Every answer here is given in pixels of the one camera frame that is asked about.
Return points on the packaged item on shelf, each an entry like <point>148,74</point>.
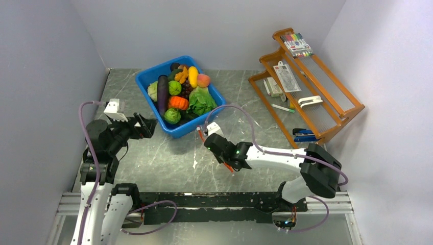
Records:
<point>286,77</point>

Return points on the green toy lettuce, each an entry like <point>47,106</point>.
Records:
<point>201,101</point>

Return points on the white stapler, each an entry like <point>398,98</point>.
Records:
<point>310,101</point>

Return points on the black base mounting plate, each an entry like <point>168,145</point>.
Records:
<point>216,207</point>

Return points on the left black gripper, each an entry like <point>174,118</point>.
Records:
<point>145,129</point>

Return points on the green toy cabbage front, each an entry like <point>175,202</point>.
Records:
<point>172,116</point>

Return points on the coloured marker pen pack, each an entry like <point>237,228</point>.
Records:
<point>297,46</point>

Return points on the yellow toy mango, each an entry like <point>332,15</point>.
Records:
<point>192,76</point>

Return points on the purple toy eggplant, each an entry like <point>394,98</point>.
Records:
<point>162,94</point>

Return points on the red toy peach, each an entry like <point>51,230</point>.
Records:
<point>203,80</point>

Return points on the orange toy pumpkin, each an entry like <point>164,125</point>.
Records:
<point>178,102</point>

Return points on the blue stapler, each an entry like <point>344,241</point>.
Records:
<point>303,135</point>

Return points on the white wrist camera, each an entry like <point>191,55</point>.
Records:
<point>214,128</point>
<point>114,110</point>

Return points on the green toy ball vegetable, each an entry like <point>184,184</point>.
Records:
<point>175,88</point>

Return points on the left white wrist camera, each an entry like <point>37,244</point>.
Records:
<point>114,110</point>

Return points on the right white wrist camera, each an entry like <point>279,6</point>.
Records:
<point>214,128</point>

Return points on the dark toy grapes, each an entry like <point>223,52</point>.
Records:
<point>186,89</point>

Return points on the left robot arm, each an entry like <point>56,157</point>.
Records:
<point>104,205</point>

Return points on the wooden rack shelf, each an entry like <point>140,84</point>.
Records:
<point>339,105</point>

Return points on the white box on shelf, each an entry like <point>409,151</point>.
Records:
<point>272,87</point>

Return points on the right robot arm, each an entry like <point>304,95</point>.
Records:
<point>317,171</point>

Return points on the green capped marker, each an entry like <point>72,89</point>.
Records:
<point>283,108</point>

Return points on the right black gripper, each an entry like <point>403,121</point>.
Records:
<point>219,160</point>

